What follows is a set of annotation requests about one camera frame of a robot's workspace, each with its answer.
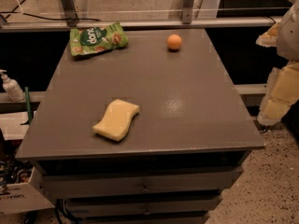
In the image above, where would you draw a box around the green snack bag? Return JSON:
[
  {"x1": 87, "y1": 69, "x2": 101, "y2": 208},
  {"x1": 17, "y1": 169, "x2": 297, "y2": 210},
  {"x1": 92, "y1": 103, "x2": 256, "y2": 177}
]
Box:
[{"x1": 69, "y1": 22, "x2": 128, "y2": 56}]

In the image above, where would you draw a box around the white pump bottle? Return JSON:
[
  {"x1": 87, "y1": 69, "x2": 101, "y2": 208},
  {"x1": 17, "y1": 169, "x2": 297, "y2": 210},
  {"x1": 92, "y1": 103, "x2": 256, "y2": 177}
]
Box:
[{"x1": 0, "y1": 69, "x2": 25, "y2": 102}]

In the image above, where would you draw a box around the metal frame rail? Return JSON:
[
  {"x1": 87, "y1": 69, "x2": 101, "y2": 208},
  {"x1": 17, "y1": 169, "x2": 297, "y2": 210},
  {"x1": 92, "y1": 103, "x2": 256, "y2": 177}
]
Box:
[{"x1": 0, "y1": 16, "x2": 282, "y2": 33}]

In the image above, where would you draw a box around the green stick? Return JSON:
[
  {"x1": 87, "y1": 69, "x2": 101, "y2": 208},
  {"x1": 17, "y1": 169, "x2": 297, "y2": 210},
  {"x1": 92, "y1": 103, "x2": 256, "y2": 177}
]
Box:
[{"x1": 24, "y1": 87, "x2": 34, "y2": 125}]

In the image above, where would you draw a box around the orange fruit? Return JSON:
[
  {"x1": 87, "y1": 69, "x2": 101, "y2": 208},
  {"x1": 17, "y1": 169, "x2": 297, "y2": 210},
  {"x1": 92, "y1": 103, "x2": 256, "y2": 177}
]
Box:
[{"x1": 167, "y1": 35, "x2": 182, "y2": 50}]

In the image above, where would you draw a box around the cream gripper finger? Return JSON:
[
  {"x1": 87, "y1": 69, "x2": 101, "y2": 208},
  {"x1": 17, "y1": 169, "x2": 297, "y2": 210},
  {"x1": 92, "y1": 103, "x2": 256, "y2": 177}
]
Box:
[
  {"x1": 256, "y1": 22, "x2": 280, "y2": 48},
  {"x1": 257, "y1": 62, "x2": 299, "y2": 126}
]

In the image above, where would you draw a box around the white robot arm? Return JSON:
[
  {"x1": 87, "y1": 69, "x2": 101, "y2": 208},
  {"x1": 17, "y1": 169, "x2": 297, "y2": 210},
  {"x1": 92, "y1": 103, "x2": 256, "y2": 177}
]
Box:
[{"x1": 256, "y1": 1, "x2": 299, "y2": 126}]

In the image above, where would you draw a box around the white cardboard box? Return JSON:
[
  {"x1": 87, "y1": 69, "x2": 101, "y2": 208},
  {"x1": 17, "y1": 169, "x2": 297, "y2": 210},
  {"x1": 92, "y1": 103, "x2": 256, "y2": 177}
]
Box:
[{"x1": 0, "y1": 168, "x2": 54, "y2": 215}]

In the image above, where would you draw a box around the yellow sponge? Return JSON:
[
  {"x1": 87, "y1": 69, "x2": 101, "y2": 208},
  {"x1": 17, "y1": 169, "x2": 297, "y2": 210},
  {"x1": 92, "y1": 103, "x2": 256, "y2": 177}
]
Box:
[{"x1": 93, "y1": 99, "x2": 140, "y2": 142}]

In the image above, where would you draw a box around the grey drawer cabinet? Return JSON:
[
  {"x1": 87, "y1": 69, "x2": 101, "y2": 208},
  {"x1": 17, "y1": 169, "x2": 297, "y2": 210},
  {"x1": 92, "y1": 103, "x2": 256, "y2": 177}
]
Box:
[{"x1": 17, "y1": 29, "x2": 263, "y2": 224}]

